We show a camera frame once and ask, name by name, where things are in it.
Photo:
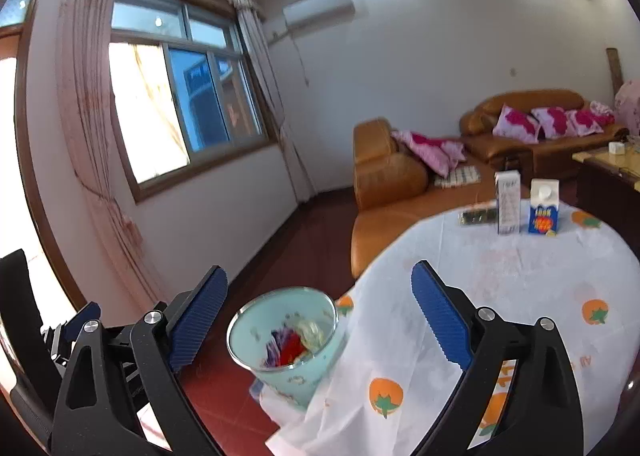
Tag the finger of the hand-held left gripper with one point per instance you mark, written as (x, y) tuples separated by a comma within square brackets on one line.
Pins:
[(85, 318)]

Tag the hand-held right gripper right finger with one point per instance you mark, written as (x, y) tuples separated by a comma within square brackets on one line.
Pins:
[(442, 316)]

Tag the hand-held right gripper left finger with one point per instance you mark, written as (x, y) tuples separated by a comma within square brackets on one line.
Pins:
[(197, 321)]

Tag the dark purple wrapper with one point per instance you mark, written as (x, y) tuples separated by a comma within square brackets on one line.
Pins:
[(277, 348)]

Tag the white crinkled wrapper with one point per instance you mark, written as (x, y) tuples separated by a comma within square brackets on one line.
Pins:
[(314, 333)]

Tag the teal cartoon print waste bin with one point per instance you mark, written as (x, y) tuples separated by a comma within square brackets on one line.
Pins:
[(295, 386)]

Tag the white tablecloth with orange fruits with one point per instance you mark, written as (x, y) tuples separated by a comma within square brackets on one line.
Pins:
[(500, 286)]

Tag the dark flat packet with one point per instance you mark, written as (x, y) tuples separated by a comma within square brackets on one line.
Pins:
[(477, 216)]

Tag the tall white carton box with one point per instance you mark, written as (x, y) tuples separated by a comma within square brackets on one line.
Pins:
[(507, 206)]

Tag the checkered seat cloth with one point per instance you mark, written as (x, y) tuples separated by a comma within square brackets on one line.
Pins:
[(457, 178)]

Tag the blue and white milk carton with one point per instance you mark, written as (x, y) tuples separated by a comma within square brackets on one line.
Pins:
[(542, 216)]

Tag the pink floral pillow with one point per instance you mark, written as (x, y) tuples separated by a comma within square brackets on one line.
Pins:
[(550, 121), (584, 120), (430, 150), (517, 123)]

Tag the brown leather long sofa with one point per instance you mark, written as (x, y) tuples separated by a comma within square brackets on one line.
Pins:
[(530, 153)]

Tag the long pink curtain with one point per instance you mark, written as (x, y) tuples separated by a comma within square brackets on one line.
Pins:
[(95, 110)]

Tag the dark wooden coffee table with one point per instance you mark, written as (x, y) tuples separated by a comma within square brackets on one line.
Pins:
[(605, 186)]

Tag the red window sticker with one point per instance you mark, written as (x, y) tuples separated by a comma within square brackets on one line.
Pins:
[(233, 114)]

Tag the narrow pink curtain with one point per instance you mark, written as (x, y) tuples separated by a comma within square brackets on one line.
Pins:
[(270, 100)]

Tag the small white box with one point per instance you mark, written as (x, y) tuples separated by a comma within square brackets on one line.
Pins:
[(617, 148)]

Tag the pink floral cloth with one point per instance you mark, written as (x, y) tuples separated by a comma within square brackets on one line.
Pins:
[(602, 110)]

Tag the pink fabric cover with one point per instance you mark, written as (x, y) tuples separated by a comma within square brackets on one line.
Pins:
[(629, 108)]

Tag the wooden board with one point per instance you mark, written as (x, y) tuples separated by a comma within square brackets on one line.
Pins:
[(615, 70)]

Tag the brown wooden door frame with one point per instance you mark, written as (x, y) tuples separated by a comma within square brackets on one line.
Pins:
[(30, 135)]

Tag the aluminium frame window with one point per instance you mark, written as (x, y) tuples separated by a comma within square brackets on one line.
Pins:
[(165, 100)]

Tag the white wall air conditioner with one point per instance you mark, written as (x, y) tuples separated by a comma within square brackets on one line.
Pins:
[(320, 13)]

